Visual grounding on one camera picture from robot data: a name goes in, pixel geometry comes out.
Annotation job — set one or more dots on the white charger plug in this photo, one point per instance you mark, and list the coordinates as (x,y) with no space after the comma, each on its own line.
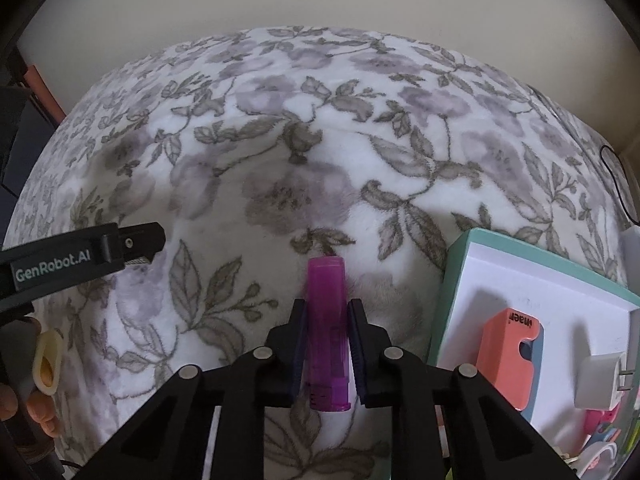
(597,380)

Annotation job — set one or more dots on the person's left hand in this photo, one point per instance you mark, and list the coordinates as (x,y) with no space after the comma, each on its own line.
(42,410)

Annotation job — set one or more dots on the purple lighter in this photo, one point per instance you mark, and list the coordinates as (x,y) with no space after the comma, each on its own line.
(325,310)

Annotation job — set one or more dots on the teal cardboard tray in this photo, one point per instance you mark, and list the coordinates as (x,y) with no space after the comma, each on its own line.
(550,300)

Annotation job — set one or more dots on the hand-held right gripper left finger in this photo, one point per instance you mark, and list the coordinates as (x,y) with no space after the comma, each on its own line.
(299,355)

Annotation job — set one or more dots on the pink smartwatch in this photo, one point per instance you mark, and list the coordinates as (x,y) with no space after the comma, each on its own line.
(597,422)

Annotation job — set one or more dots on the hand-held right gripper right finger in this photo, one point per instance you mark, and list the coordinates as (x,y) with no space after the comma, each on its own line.
(357,355)

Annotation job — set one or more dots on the cream oval loop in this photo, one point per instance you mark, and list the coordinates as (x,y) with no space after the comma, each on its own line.
(52,345)

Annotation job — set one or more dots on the dark cabinet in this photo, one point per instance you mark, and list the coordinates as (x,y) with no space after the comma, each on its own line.
(20,160)

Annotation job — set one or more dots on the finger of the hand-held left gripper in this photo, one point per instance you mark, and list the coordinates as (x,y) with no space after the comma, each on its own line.
(142,240)

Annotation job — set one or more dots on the orange and blue case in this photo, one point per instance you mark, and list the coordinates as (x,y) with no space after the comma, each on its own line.
(505,355)

